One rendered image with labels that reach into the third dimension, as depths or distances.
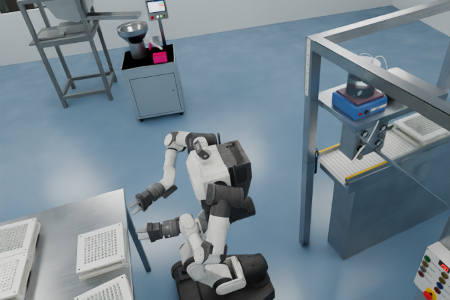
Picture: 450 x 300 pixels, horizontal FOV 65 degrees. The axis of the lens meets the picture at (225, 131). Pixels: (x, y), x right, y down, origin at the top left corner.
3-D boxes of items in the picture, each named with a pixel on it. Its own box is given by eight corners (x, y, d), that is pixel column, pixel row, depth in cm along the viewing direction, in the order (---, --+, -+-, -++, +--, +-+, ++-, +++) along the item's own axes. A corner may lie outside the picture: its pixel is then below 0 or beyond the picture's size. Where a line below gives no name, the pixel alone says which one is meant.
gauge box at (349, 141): (351, 161, 190) (355, 131, 179) (339, 150, 198) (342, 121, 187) (384, 148, 196) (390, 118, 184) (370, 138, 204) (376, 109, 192)
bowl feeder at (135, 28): (124, 64, 414) (114, 33, 392) (126, 52, 443) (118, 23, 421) (165, 57, 417) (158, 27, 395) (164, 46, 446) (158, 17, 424)
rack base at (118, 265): (125, 229, 202) (124, 226, 201) (128, 265, 183) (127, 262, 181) (82, 242, 198) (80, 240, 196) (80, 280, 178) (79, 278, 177)
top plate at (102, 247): (122, 223, 199) (122, 221, 198) (126, 260, 180) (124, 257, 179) (78, 237, 195) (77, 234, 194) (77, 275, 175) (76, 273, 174)
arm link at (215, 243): (229, 268, 157) (236, 218, 159) (205, 269, 150) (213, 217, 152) (215, 260, 167) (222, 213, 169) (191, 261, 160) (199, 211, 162)
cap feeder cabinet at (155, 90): (137, 124, 447) (120, 70, 402) (139, 101, 492) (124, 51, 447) (186, 116, 450) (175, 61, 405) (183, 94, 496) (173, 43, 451)
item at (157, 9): (156, 51, 434) (144, 1, 397) (156, 49, 442) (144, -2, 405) (175, 49, 436) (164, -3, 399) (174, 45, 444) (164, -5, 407)
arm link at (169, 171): (163, 185, 201) (167, 163, 207) (158, 188, 208) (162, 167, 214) (173, 187, 203) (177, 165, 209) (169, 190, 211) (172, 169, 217)
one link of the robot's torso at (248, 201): (249, 204, 213) (247, 183, 203) (257, 219, 203) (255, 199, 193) (205, 217, 208) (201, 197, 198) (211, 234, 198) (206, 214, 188)
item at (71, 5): (50, 127, 462) (-6, 13, 373) (67, 88, 548) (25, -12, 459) (158, 109, 471) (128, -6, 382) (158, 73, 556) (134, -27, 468)
